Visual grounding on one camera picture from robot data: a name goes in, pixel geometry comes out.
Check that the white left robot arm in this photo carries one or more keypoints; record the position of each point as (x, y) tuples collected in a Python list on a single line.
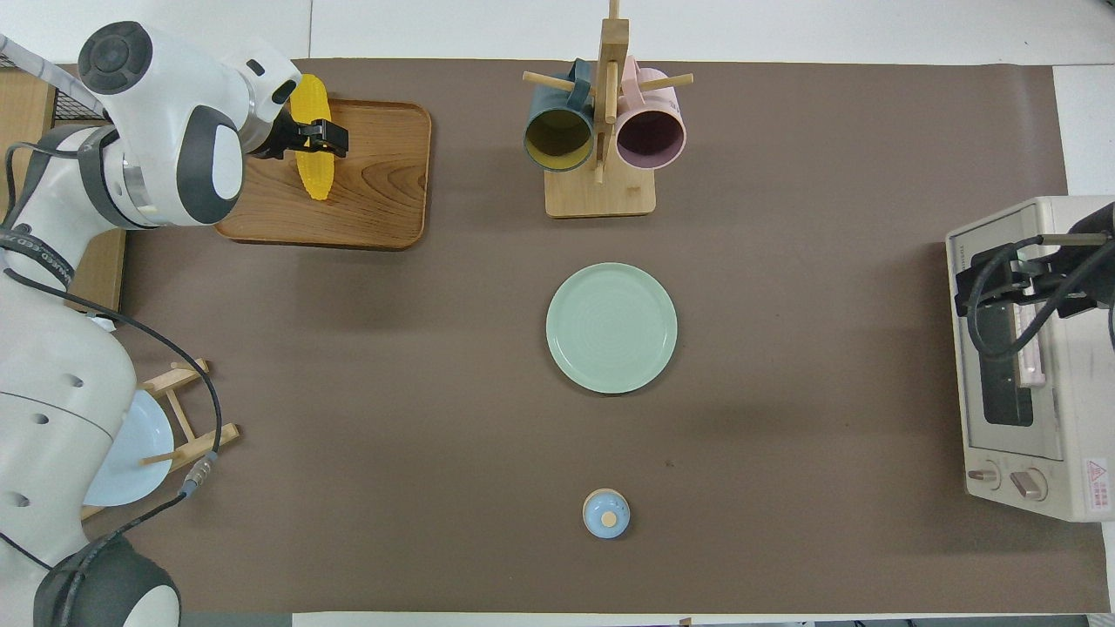
[(174, 131)]

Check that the light blue plate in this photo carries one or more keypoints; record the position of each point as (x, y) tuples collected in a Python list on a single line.
[(144, 461)]

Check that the wooden mug rack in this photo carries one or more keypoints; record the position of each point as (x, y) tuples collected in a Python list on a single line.
[(601, 196)]

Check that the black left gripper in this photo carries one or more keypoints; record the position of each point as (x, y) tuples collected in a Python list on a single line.
[(324, 139)]

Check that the wooden plate rack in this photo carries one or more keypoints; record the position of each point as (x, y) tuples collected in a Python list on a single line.
[(205, 442)]

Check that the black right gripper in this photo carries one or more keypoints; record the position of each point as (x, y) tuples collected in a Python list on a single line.
[(984, 279)]

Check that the brown table mat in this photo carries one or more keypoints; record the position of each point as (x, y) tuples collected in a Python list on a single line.
[(784, 392)]

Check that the beige toaster oven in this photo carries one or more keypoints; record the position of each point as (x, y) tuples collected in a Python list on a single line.
[(1080, 392)]

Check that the silver oven knob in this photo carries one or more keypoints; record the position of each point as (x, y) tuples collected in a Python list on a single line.
[(984, 476), (1030, 484)]

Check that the pale green plate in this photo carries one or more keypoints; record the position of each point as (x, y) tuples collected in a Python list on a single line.
[(611, 329)]

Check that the dark teal mug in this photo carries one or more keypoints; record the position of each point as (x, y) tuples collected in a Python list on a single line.
[(557, 139)]

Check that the pink mug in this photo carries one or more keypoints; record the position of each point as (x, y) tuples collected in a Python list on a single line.
[(649, 135)]

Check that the yellow corn cob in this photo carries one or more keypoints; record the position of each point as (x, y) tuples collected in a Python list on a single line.
[(314, 178)]

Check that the glass oven door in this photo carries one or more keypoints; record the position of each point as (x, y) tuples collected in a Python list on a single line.
[(1015, 440)]

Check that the wooden serving tray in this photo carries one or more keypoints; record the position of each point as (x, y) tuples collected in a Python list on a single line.
[(375, 192)]

